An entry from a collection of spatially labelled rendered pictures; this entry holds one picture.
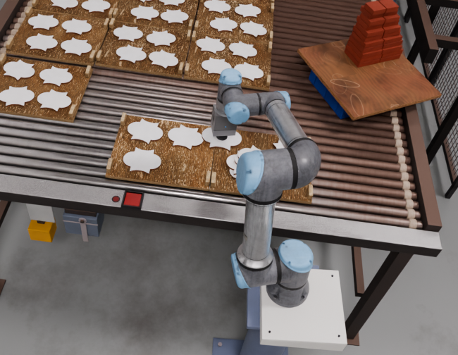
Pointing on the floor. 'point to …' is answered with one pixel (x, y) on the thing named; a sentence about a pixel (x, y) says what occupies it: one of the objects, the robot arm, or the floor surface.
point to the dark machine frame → (422, 25)
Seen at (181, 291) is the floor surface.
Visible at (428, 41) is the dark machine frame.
